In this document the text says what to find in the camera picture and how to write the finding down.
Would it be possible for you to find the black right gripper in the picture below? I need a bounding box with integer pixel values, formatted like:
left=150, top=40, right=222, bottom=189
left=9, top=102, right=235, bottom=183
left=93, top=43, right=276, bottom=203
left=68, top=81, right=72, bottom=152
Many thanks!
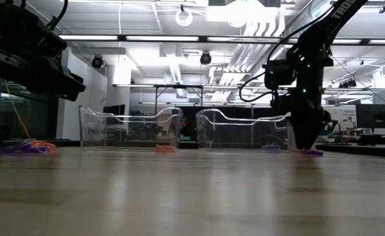
left=289, top=49, right=326, bottom=151

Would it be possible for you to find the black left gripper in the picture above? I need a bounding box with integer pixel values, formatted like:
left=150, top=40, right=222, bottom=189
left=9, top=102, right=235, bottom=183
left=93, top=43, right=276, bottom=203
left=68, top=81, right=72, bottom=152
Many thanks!
left=0, top=2, right=87, bottom=102

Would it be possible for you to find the orange spring keychain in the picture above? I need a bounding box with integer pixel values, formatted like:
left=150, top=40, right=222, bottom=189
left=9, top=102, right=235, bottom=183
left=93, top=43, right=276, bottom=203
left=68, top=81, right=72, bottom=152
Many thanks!
left=28, top=140, right=57, bottom=154
left=155, top=144, right=177, bottom=153

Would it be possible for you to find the black ceiling spotlight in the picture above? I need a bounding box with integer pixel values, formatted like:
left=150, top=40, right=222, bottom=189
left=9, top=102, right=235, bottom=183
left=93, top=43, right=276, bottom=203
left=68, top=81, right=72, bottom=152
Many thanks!
left=199, top=51, right=213, bottom=66
left=91, top=54, right=104, bottom=69

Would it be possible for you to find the clear plastic bin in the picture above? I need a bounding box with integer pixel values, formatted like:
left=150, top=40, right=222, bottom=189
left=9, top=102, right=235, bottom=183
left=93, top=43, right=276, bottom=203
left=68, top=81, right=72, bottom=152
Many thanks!
left=78, top=104, right=184, bottom=152
left=195, top=108, right=293, bottom=152

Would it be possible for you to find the black computer monitor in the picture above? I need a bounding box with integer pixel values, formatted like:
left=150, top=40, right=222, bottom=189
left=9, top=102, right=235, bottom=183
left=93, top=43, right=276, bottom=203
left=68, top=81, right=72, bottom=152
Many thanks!
left=355, top=104, right=385, bottom=129
left=102, top=104, right=127, bottom=126

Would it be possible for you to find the overhead light bar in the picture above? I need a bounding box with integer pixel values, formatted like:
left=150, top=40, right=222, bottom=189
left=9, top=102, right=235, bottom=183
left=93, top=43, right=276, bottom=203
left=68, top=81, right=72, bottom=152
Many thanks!
left=57, top=33, right=385, bottom=46

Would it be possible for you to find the yellow power cable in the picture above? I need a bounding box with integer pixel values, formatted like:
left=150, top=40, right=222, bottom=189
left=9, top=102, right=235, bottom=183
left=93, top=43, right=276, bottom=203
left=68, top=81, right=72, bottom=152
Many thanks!
left=0, top=0, right=31, bottom=139

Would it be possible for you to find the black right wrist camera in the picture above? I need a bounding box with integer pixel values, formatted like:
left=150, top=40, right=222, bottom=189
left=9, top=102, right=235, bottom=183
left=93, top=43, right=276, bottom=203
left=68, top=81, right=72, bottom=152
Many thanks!
left=263, top=60, right=297, bottom=90

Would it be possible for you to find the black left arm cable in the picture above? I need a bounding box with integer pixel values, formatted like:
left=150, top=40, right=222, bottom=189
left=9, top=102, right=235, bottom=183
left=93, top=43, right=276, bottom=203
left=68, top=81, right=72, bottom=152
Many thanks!
left=46, top=0, right=69, bottom=30

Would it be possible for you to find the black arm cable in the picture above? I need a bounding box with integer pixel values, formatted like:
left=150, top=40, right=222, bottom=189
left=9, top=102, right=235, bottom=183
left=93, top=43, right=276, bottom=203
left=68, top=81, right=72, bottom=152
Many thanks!
left=239, top=5, right=337, bottom=103
left=46, top=0, right=69, bottom=30

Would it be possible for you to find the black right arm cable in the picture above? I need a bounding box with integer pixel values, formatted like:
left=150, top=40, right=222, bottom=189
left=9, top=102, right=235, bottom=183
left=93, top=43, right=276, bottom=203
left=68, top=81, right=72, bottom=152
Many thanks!
left=239, top=5, right=337, bottom=103

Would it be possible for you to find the black frame workbench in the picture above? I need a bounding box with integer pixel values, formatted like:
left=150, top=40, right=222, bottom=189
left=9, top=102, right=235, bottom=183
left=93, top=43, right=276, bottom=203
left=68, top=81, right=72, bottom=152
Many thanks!
left=112, top=83, right=272, bottom=109

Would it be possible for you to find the silver ventilation duct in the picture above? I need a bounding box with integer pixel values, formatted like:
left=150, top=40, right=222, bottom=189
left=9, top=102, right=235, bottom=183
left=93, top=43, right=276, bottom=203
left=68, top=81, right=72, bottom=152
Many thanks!
left=270, top=0, right=336, bottom=66

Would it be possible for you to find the white cable coil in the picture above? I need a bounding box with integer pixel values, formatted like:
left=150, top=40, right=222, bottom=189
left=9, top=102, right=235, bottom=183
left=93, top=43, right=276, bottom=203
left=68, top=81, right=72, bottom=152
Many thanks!
left=174, top=5, right=193, bottom=28

